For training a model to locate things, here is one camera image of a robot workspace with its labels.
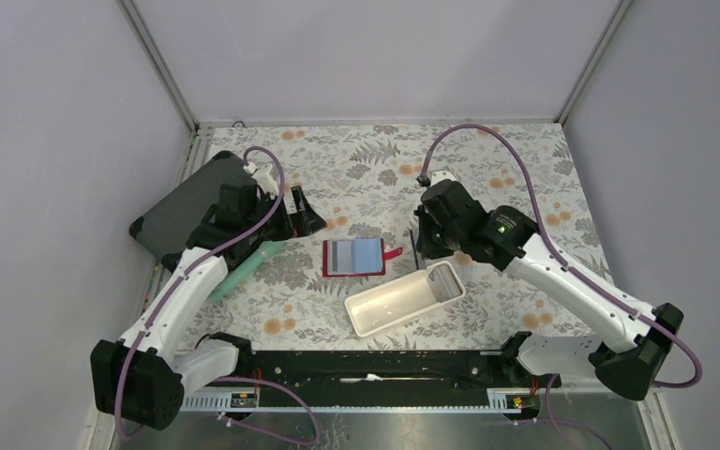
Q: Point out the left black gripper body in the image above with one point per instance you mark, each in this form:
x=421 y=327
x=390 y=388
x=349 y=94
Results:
x=278 y=228

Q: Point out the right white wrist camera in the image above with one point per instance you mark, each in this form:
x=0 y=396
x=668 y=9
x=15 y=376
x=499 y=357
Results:
x=427 y=180

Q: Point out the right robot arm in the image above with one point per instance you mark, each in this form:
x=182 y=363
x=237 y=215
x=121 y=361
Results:
x=630 y=339

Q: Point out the silver VIP card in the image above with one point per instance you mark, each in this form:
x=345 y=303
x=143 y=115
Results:
x=340 y=259
x=445 y=284

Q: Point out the red card holder wallet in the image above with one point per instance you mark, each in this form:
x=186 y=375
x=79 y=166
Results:
x=370 y=257

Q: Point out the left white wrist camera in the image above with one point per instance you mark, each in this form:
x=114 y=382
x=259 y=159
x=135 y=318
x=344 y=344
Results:
x=264 y=178

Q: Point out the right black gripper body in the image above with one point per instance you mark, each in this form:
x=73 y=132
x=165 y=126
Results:
x=437 y=242

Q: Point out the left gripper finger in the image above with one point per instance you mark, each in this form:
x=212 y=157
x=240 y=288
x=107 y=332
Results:
x=300 y=201
x=307 y=223

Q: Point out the black hard case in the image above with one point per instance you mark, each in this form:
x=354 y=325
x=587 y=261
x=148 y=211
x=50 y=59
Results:
x=164 y=229

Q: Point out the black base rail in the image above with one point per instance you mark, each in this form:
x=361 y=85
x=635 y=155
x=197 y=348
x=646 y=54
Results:
x=372 y=382

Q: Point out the mint green tube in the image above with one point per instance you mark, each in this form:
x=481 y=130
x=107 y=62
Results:
x=265 y=251

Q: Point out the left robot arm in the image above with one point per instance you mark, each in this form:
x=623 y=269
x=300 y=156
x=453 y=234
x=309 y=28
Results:
x=139 y=377

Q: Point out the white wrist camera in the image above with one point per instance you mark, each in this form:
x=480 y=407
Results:
x=427 y=180
x=264 y=178

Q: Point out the white plastic tray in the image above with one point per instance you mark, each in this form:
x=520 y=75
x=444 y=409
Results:
x=393 y=303

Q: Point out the floral table mat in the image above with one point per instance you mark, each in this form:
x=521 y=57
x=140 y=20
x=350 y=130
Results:
x=362 y=181

